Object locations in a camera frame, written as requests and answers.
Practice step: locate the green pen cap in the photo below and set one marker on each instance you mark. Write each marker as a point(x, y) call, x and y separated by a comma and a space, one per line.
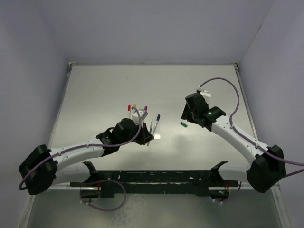
point(183, 124)

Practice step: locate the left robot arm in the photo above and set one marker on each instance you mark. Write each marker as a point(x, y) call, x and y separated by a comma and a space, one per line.
point(41, 169)

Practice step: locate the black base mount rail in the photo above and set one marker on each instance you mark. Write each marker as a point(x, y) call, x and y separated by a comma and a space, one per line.
point(201, 183)

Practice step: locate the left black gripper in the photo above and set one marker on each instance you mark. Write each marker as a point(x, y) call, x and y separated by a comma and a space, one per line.
point(145, 136)

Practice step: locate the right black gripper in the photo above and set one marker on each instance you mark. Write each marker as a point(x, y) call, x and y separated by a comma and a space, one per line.
point(186, 114)

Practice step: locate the green-end white pen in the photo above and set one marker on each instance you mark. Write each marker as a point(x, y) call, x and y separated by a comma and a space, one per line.
point(150, 130)

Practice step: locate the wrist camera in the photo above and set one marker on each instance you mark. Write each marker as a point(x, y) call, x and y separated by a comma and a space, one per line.
point(138, 116)
point(204, 93)

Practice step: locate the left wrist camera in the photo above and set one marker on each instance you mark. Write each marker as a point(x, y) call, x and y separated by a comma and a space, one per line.
point(138, 116)

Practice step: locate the aluminium frame rail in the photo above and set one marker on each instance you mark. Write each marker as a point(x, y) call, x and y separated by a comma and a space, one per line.
point(276, 190)

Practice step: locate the red-end white pen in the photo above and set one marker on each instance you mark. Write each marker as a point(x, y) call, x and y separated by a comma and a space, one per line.
point(129, 111)

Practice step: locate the blue-end white pen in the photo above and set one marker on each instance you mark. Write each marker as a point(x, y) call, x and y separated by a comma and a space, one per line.
point(155, 127)

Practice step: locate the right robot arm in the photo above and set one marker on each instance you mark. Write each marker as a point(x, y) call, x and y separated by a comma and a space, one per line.
point(264, 163)

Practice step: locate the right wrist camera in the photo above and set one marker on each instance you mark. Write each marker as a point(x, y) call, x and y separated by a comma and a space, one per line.
point(204, 93)

